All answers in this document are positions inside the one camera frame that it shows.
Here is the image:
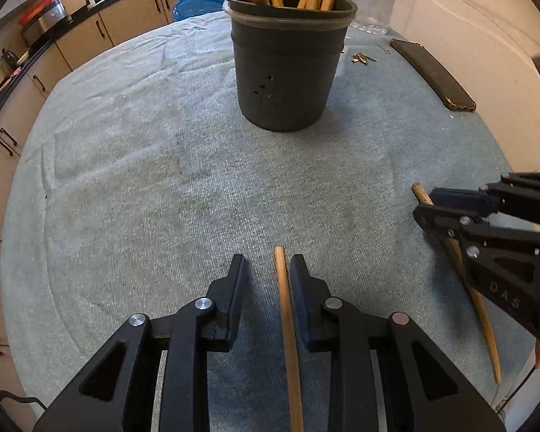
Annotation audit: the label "grey-blue table cloth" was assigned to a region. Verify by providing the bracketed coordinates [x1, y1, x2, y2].
[0, 11, 538, 432]

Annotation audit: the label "black perforated utensil holder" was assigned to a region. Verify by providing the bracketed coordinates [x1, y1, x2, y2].
[222, 0, 358, 132]

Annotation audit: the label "thin black cable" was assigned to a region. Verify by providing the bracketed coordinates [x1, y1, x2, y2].
[497, 360, 540, 412]

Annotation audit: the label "black smartphone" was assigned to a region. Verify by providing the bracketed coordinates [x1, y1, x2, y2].
[389, 38, 477, 113]

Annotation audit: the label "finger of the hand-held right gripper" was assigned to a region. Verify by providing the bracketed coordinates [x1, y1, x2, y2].
[413, 204, 540, 339]
[429, 172, 540, 235]

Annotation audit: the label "black kitchen countertop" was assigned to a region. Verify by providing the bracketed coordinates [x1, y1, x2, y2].
[0, 0, 203, 136]

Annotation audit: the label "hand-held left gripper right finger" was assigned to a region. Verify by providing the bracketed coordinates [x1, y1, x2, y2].
[289, 254, 507, 432]

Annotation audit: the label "steel pot with red lid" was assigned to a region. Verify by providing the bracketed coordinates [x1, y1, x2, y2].
[19, 0, 70, 46]

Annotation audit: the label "beige kitchen cabinets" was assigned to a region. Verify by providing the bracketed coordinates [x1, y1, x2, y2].
[0, 0, 199, 370]

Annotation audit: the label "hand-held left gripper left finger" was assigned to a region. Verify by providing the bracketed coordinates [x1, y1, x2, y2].
[32, 254, 248, 432]

